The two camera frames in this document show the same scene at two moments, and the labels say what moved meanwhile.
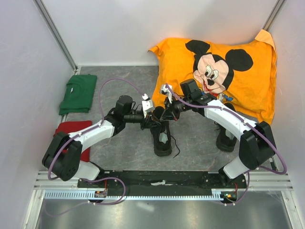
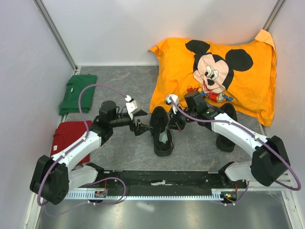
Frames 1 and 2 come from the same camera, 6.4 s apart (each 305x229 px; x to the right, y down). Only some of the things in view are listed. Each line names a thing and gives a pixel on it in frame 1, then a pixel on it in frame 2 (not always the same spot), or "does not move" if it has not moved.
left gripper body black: [145, 124] to [134, 128]
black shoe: [161, 133] does not move
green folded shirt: [78, 94] does not move
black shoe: [223, 142] does not move
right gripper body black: [178, 106] to [180, 120]
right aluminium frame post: [273, 15] does not move
